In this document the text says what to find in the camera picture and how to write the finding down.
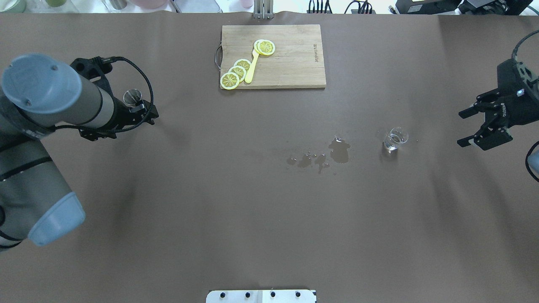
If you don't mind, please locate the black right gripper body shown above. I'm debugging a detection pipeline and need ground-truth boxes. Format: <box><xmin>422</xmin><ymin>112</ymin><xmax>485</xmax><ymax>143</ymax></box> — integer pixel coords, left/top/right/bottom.
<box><xmin>475</xmin><ymin>59</ymin><xmax>538</xmax><ymax>150</ymax></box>

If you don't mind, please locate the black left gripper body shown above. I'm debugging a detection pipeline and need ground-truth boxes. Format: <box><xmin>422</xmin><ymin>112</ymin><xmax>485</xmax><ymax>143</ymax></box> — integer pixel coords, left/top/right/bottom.
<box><xmin>70</xmin><ymin>57</ymin><xmax>159</xmax><ymax>141</ymax></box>

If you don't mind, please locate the steel measuring jigger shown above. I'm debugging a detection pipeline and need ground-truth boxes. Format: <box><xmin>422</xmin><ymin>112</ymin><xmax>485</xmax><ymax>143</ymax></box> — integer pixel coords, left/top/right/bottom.
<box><xmin>123</xmin><ymin>89</ymin><xmax>142</xmax><ymax>107</ymax></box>

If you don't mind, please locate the clear glass shaker cup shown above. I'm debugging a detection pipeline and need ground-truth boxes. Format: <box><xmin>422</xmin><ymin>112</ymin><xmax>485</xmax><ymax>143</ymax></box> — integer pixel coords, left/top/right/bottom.
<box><xmin>382</xmin><ymin>127</ymin><xmax>409</xmax><ymax>153</ymax></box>

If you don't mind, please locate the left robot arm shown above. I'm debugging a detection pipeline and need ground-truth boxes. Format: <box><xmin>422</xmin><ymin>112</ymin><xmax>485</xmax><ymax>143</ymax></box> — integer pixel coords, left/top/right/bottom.
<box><xmin>0</xmin><ymin>53</ymin><xmax>159</xmax><ymax>252</ymax></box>

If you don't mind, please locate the spilled liquid puddle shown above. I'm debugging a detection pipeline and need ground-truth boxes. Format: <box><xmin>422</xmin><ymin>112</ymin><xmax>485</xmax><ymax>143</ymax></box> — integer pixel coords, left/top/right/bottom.
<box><xmin>286</xmin><ymin>136</ymin><xmax>351</xmax><ymax>174</ymax></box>

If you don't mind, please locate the lemon slice middle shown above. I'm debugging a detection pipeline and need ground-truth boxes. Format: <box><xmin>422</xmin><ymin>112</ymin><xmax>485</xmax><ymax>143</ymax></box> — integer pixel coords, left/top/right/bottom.
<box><xmin>229</xmin><ymin>65</ymin><xmax>247</xmax><ymax>82</ymax></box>

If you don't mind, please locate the yellow plastic spoon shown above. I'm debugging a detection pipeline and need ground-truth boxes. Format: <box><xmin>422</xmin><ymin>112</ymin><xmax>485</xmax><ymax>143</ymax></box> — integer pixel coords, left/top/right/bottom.
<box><xmin>244</xmin><ymin>40</ymin><xmax>262</xmax><ymax>84</ymax></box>

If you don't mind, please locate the lemon slice on spoon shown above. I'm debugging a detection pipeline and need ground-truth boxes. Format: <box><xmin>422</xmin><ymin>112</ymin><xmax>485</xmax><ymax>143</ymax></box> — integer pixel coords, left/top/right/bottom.
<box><xmin>253</xmin><ymin>40</ymin><xmax>276</xmax><ymax>56</ymax></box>

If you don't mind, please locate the wooden cutting board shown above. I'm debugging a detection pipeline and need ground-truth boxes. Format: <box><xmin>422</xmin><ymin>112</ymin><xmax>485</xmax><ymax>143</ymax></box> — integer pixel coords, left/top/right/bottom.
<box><xmin>220</xmin><ymin>24</ymin><xmax>326</xmax><ymax>90</ymax></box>

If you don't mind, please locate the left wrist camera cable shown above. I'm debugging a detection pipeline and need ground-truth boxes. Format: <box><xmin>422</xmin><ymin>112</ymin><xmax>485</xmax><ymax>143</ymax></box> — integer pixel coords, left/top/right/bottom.
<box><xmin>55</xmin><ymin>56</ymin><xmax>154</xmax><ymax>134</ymax></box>

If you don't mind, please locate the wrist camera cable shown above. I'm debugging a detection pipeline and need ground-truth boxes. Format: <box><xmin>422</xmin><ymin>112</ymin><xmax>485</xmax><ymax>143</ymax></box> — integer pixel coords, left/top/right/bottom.
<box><xmin>55</xmin><ymin>56</ymin><xmax>154</xmax><ymax>134</ymax></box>
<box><xmin>512</xmin><ymin>29</ymin><xmax>539</xmax><ymax>64</ymax></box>

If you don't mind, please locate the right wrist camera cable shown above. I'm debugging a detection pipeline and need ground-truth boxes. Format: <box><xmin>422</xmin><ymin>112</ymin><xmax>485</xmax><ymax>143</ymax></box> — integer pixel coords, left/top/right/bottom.
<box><xmin>512</xmin><ymin>29</ymin><xmax>539</xmax><ymax>64</ymax></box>

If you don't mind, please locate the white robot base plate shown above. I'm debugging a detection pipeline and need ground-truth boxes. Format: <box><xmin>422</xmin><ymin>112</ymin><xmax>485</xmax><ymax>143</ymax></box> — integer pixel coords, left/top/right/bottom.
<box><xmin>205</xmin><ymin>289</ymin><xmax>318</xmax><ymax>303</ymax></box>

